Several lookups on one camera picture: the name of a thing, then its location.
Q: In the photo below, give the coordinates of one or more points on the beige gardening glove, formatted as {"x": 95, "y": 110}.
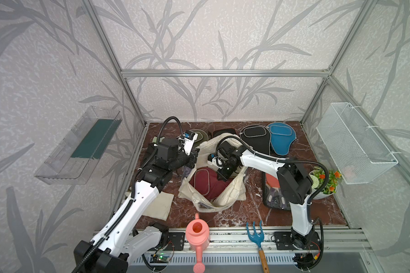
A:
{"x": 160, "y": 207}

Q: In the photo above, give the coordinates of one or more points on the clear plastic shelf tray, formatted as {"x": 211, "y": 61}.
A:
{"x": 76, "y": 157}

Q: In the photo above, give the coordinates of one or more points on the beige canvas tote bag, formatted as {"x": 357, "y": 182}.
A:
{"x": 220, "y": 195}

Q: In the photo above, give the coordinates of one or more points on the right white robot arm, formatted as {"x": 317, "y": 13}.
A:
{"x": 295, "y": 182}

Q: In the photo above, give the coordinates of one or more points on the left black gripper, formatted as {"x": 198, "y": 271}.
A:
{"x": 191, "y": 157}

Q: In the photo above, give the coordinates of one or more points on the black and green work glove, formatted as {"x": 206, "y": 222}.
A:
{"x": 154, "y": 139}

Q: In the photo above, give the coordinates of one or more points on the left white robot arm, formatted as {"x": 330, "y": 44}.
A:
{"x": 112, "y": 249}

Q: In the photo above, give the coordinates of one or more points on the blue hand rake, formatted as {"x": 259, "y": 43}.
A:
{"x": 258, "y": 239}

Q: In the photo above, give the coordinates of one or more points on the red black ping pong set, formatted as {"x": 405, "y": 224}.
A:
{"x": 222, "y": 131}

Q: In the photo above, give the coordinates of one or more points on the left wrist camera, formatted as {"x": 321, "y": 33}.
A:
{"x": 187, "y": 140}

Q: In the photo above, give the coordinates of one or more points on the white wire basket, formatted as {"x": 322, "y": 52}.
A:
{"x": 356, "y": 149}

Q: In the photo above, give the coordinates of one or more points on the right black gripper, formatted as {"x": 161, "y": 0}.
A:
{"x": 221, "y": 176}

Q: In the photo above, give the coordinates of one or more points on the clear case red paddles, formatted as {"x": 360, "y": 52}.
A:
{"x": 272, "y": 196}

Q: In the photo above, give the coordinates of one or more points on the potted flower plant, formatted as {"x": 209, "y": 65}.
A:
{"x": 329, "y": 183}

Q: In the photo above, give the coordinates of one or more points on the pink watering can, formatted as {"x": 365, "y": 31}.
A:
{"x": 198, "y": 236}

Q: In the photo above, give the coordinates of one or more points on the maroon paddle case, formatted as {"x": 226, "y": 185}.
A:
{"x": 206, "y": 182}

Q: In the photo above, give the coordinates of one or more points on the olive green paddle case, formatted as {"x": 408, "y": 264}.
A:
{"x": 202, "y": 136}

